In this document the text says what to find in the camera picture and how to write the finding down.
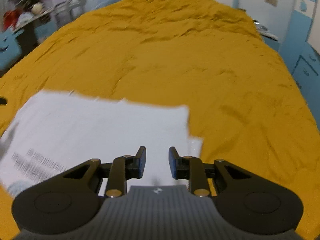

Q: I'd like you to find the blue wardrobe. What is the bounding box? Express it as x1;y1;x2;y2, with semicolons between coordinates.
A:
280;0;319;113

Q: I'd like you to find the white Nevada sweatshirt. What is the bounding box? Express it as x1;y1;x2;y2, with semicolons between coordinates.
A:
1;91;203;196

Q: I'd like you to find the dark desk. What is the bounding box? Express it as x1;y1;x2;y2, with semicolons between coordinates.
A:
13;4;81;43

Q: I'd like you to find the cream round ball lamp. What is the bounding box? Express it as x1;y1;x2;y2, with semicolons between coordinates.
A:
31;2;45;15

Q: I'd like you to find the mustard yellow bed quilt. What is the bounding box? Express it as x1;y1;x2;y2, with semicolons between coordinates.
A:
1;0;319;239

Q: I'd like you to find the grey metal cart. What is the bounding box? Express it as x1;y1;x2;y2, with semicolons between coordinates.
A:
52;0;87;26

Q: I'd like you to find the wall switch plate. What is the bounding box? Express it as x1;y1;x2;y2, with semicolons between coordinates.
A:
264;0;278;7

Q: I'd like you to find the red bag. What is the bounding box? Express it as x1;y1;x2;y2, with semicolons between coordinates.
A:
3;9;22;31

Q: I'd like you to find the blue smiley face chair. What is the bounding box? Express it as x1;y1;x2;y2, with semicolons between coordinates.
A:
0;29;23;71

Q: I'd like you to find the blue bedside table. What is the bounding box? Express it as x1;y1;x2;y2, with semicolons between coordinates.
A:
253;19;280;51

